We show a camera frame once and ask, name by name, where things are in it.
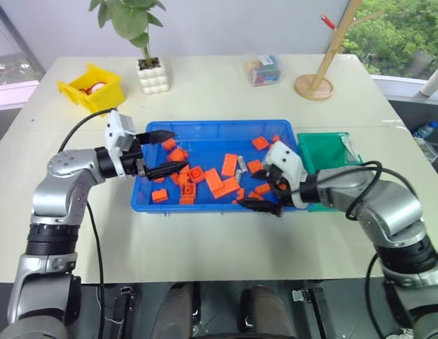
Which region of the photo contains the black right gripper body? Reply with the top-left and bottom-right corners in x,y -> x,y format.
266,165 -> 293,201

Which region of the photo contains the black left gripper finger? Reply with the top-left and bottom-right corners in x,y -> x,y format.
135,130 -> 177,145
145,161 -> 191,180

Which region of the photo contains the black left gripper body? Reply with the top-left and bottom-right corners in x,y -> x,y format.
119,135 -> 148,178

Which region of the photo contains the blue plastic bin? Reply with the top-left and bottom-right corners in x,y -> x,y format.
129,119 -> 314,215

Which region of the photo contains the green plastic bin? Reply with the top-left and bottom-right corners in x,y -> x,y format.
297,131 -> 365,213

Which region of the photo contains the yellow plastic bin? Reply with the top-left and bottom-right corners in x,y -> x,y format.
56,63 -> 126,114

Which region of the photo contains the long orange toy brick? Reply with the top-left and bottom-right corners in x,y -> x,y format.
221,153 -> 239,178
212,176 -> 241,200
204,168 -> 224,191

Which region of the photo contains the white bubble plant pot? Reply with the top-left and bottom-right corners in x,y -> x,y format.
136,57 -> 174,95

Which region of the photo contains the wooden branch stand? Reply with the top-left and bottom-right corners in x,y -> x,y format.
294,0 -> 374,102

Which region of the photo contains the clear box of colourful pieces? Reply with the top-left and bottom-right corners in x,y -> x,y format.
243,54 -> 285,88

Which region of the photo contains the green leafy plant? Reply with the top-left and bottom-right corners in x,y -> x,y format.
88,0 -> 167,60

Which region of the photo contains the clear water bottle blue cap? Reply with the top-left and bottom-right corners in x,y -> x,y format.
412,121 -> 438,141

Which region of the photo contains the red peg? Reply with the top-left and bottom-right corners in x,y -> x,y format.
321,13 -> 337,32

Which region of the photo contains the white cylinder bottle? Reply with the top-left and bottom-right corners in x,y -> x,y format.
419,65 -> 438,98

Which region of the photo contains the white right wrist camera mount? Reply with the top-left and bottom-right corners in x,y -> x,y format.
262,142 -> 309,210

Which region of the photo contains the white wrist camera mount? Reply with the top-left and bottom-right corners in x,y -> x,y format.
262,142 -> 309,210
105,109 -> 137,178

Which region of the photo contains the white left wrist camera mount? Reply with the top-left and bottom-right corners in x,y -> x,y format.
105,109 -> 137,178

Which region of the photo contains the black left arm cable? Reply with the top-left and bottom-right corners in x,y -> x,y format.
58,108 -> 118,339

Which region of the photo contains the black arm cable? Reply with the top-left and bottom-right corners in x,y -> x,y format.
289,160 -> 386,339
58,108 -> 118,339

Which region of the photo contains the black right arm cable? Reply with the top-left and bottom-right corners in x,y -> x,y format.
289,160 -> 386,339

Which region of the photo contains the black strap with buckle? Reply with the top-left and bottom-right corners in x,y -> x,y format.
291,287 -> 328,339
114,286 -> 135,339

